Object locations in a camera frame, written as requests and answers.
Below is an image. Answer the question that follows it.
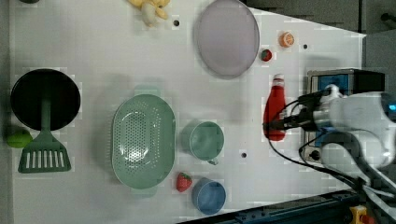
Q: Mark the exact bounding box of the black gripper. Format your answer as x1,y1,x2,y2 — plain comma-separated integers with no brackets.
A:
263,104,318,132

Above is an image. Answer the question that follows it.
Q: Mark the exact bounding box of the red ketchup bottle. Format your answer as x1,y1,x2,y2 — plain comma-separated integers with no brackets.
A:
262,74,286,141

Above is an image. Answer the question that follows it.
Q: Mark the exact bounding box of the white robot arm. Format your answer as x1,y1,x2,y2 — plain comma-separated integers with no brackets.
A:
262,85,395,220

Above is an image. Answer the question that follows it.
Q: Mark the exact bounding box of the green oval strainer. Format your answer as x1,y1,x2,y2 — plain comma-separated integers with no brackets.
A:
111,85,176,197

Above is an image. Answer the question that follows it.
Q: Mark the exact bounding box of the small toy strawberry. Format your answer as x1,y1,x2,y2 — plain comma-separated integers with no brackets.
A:
261,49,273,62

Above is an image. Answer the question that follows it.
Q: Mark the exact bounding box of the silver toaster oven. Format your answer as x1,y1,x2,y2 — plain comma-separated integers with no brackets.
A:
298,69,394,165

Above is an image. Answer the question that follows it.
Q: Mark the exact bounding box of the green cup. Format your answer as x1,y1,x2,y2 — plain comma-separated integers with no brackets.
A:
180,120,225,165

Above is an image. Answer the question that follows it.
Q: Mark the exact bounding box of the purple round plate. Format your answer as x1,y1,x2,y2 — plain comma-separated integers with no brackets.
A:
194,0,260,79

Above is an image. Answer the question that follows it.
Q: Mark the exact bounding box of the blue cup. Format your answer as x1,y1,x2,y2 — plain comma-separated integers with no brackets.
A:
191,177,227,216

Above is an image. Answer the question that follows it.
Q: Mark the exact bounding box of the large toy strawberry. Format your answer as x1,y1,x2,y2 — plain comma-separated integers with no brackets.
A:
177,173,192,192

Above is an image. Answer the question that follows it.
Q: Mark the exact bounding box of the yellow red emergency button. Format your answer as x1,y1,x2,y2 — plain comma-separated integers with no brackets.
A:
349,205,375,224

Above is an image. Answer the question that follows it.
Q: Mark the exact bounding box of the toy banana bunch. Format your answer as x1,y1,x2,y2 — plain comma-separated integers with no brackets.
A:
127,0,170,27

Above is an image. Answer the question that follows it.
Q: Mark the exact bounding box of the black round pan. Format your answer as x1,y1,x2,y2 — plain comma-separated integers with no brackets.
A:
10,69,81,131

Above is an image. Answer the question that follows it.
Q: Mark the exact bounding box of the green slotted spatula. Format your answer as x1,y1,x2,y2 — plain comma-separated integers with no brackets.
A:
18,98,71,174

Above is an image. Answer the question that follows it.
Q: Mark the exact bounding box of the green toy lime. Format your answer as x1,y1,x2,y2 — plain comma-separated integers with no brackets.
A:
7,130,33,148

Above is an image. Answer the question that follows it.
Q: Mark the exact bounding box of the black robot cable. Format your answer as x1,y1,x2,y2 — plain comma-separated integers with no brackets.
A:
266,90,396,200

